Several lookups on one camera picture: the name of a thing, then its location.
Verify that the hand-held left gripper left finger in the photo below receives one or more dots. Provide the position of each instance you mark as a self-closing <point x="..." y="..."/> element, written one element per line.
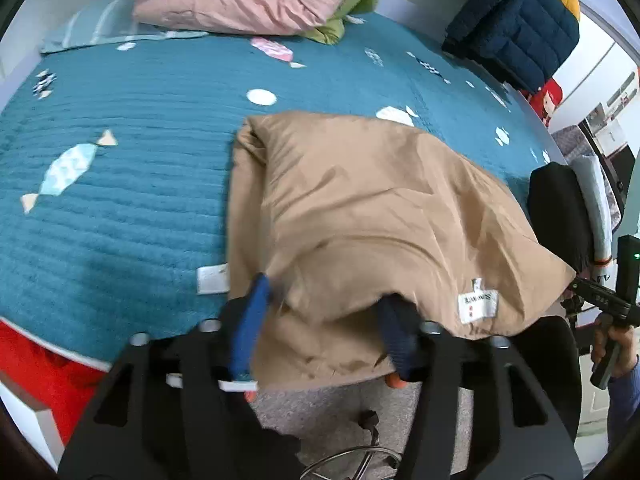
<point x="251" y="327"/>

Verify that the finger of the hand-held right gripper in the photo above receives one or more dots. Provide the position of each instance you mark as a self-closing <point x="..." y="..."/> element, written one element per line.
<point x="584" y="291"/>

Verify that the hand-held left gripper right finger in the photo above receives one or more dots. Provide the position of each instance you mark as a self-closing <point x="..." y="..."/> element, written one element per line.
<point x="398" y="342"/>

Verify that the tan jacket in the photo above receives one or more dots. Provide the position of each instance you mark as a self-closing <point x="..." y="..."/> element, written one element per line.
<point x="370" y="210"/>

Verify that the person's right forearm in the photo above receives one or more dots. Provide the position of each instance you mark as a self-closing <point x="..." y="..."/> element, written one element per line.
<point x="627" y="405"/>

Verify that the person's right hand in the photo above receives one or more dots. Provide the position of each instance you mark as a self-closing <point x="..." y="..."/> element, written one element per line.
<point x="626" y="347"/>

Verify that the grey patterned cloth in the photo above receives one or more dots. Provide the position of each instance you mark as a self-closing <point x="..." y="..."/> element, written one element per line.
<point x="592" y="195"/>

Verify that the red printed cloth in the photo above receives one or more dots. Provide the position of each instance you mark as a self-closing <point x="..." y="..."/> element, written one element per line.
<point x="546" y="101"/>

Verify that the teal candy print blanket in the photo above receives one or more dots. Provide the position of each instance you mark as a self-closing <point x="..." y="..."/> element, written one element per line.
<point x="150" y="160"/>

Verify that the navy and yellow puffer jacket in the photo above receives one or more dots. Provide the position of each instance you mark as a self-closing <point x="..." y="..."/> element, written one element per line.
<point x="520" y="25"/>

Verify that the red bed frame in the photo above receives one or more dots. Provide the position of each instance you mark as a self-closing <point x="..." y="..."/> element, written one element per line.
<point x="45" y="365"/>

